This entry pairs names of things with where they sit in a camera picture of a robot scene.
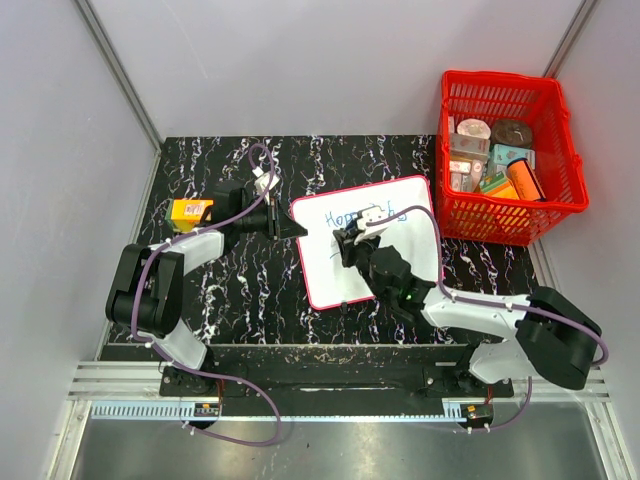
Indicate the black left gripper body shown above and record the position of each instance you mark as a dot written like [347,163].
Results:
[257,221]

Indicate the orange cylinder can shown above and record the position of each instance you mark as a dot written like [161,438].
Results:
[524,181]

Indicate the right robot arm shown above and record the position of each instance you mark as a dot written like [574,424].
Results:
[543,333]

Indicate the pink snack box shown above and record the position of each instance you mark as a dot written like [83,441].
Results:
[470,147]

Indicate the teal small box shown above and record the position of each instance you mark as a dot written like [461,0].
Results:
[503,155]

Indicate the pink round roll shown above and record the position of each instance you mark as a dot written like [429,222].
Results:
[473,127]

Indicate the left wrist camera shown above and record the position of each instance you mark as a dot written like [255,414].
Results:
[264,182]

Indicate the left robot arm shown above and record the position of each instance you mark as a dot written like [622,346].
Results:
[147,292]

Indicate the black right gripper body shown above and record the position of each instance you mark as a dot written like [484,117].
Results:
[364,249]

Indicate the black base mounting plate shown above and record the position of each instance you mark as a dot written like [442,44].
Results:
[363,372]

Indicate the red plastic basket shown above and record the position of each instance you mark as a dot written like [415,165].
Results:
[475,199]

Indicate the brown round tin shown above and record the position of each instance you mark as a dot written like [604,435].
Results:
[512,132]

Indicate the pink framed whiteboard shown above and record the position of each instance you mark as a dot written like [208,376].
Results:
[329,284]

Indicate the white marker blue cap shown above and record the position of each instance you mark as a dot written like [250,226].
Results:
[345,238]

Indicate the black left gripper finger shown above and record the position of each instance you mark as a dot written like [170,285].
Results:
[272,206]
[286,227]

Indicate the white cable duct rail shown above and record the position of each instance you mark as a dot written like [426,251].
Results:
[307,408]

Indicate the orange sponge pack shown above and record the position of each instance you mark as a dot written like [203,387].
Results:
[183,215]

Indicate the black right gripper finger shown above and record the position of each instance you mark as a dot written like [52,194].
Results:
[350,260]
[351,229]

